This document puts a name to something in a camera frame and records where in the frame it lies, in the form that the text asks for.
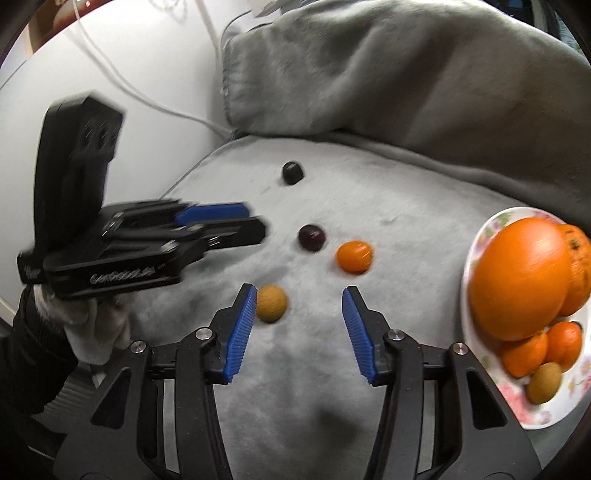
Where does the dark plum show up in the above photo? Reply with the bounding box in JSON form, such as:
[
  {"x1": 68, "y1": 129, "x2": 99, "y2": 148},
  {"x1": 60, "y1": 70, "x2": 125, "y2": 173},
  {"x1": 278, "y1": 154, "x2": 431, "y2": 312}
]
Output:
[
  {"x1": 281, "y1": 161, "x2": 304, "y2": 185},
  {"x1": 297, "y1": 224, "x2": 327, "y2": 252}
]

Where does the brown kiwi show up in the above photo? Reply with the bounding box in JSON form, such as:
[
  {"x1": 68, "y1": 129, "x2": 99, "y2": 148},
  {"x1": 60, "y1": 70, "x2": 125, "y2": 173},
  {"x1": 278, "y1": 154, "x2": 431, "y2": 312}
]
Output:
[
  {"x1": 525, "y1": 362, "x2": 562, "y2": 405},
  {"x1": 256, "y1": 284, "x2": 288, "y2": 323}
]

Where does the mandarin orange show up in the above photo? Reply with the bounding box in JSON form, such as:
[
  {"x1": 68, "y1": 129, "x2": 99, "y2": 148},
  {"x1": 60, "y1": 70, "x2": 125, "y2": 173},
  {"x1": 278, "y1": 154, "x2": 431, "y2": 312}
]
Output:
[
  {"x1": 545, "y1": 321, "x2": 583, "y2": 372},
  {"x1": 500, "y1": 331, "x2": 548, "y2": 379}
]

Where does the small kumquat orange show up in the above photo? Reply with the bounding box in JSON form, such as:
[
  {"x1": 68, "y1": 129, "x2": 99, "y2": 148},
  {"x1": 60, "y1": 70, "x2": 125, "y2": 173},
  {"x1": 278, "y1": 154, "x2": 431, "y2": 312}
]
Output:
[{"x1": 335, "y1": 240, "x2": 374, "y2": 275}]

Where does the large smooth orange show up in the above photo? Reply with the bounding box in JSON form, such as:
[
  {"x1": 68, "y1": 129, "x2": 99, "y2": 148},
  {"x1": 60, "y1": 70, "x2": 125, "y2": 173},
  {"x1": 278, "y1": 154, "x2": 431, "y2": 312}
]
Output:
[{"x1": 468, "y1": 217, "x2": 570, "y2": 342}]

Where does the large rough orange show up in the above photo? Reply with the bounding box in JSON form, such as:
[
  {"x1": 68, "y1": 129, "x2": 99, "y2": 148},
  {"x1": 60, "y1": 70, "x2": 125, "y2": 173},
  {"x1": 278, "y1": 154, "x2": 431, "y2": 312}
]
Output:
[{"x1": 558, "y1": 224, "x2": 590, "y2": 317}]

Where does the left white gloved hand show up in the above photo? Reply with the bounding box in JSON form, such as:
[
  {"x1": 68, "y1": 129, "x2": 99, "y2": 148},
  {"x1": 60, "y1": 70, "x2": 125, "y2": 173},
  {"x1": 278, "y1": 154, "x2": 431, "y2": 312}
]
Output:
[{"x1": 33, "y1": 285, "x2": 135, "y2": 366}]

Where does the floral white plate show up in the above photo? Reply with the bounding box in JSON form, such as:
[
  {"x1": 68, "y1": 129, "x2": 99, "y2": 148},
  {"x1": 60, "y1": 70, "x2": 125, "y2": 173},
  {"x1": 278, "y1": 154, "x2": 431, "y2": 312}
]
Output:
[{"x1": 461, "y1": 207, "x2": 590, "y2": 429}]

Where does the grey fleece blanket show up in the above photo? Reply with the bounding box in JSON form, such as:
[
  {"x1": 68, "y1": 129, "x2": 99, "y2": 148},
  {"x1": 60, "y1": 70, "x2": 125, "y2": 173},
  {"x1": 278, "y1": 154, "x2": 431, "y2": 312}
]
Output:
[{"x1": 134, "y1": 1, "x2": 590, "y2": 479}]

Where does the black tracking camera box left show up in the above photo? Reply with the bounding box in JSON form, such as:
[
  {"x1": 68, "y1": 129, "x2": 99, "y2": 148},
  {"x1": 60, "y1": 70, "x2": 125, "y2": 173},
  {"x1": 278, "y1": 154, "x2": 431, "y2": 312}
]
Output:
[{"x1": 34, "y1": 94, "x2": 124, "y2": 254}]

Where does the white cable on wall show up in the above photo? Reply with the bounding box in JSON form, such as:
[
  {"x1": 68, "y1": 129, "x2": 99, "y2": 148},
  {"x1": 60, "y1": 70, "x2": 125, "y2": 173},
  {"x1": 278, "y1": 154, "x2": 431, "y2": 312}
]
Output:
[{"x1": 71, "y1": 0, "x2": 235, "y2": 139}]

